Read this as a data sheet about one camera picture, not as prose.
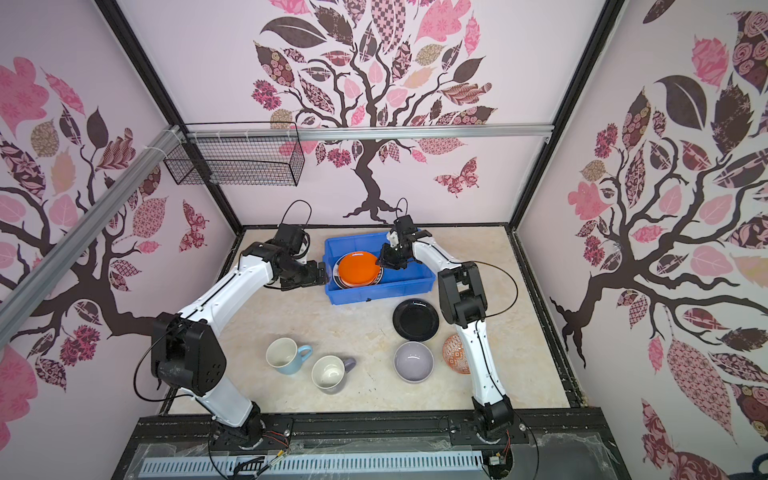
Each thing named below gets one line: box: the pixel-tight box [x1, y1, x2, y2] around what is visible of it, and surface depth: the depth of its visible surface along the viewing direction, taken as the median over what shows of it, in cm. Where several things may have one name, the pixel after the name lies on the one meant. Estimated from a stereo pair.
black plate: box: [392, 298, 439, 342], surface depth 94 cm
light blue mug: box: [265, 337, 313, 375], surface depth 81 cm
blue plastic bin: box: [324, 232, 436, 305], surface depth 102 cm
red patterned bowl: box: [442, 334, 471, 375], surface depth 87 cm
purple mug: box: [311, 355, 357, 395], surface depth 81 cm
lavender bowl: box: [393, 341, 435, 384], surface depth 85 cm
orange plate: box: [332, 251, 384, 289], surface depth 106 cm
